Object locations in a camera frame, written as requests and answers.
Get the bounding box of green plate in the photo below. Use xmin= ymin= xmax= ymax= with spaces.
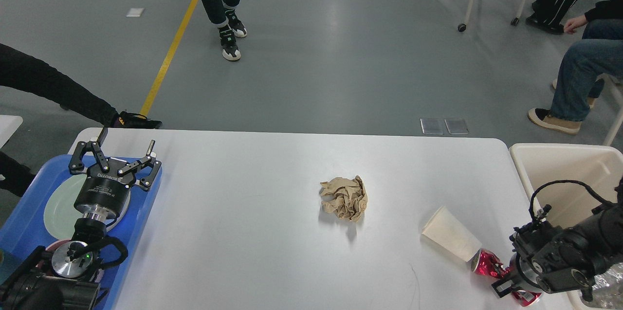
xmin=43 ymin=174 xmax=131 ymax=241

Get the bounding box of beige plastic bin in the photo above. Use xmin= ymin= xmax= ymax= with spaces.
xmin=509 ymin=143 xmax=623 ymax=310

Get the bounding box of pink plate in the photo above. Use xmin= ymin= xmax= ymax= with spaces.
xmin=106 ymin=193 xmax=131 ymax=232

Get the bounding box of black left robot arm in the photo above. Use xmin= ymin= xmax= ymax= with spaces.
xmin=1 ymin=128 xmax=162 ymax=310

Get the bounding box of red foil wrapper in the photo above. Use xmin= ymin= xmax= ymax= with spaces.
xmin=470 ymin=248 xmax=542 ymax=307

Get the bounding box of white paper cup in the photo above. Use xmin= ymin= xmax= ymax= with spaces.
xmin=422 ymin=206 xmax=481 ymax=262

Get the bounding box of seated person in black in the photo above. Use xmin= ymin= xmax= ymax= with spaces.
xmin=0 ymin=43 xmax=163 ymax=198

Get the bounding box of blue plastic tray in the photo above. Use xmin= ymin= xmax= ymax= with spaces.
xmin=0 ymin=154 xmax=163 ymax=310

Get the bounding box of floor socket plate left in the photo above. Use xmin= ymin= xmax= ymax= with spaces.
xmin=420 ymin=118 xmax=444 ymax=135

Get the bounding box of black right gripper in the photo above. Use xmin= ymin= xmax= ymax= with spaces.
xmin=491 ymin=252 xmax=543 ymax=298

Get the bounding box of crumpled brown paper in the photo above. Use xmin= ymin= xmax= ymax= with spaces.
xmin=320 ymin=175 xmax=368 ymax=223

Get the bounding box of pink mug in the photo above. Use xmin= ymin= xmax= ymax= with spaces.
xmin=45 ymin=239 xmax=71 ymax=252

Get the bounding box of floor socket plate right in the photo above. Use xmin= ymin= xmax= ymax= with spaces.
xmin=443 ymin=118 xmax=470 ymax=135

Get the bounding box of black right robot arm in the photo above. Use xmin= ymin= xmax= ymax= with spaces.
xmin=492 ymin=181 xmax=623 ymax=302

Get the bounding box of person in blue jeans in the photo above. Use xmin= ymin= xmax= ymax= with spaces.
xmin=527 ymin=0 xmax=623 ymax=135

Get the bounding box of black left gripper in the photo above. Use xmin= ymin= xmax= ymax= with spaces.
xmin=68 ymin=128 xmax=162 ymax=220

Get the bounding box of white paper on floor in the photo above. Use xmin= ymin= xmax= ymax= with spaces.
xmin=126 ymin=8 xmax=145 ymax=18

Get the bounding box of floor socket plate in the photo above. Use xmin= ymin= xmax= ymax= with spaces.
xmin=420 ymin=118 xmax=444 ymax=135
xmin=443 ymin=118 xmax=470 ymax=135

